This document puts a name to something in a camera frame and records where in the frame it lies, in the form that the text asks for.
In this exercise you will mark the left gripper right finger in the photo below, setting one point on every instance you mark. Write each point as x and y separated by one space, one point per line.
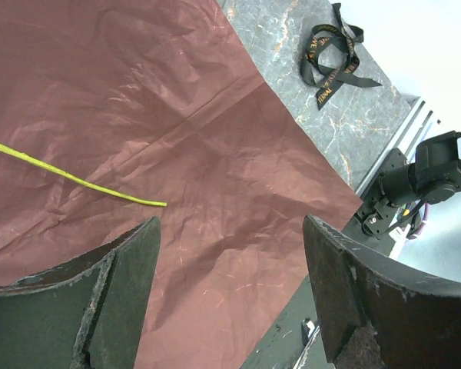
375 312

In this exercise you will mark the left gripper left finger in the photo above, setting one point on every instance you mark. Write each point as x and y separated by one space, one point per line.
85 313

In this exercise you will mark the orange brown flower stem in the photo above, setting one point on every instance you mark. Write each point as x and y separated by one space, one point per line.
48 167

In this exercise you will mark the flower bouquet red paper wrap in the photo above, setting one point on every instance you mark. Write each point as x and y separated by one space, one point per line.
160 101

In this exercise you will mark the black ribbon gold lettering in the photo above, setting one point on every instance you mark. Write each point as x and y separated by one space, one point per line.
330 61

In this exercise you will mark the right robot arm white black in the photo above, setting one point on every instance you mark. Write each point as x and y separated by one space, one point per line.
399 192

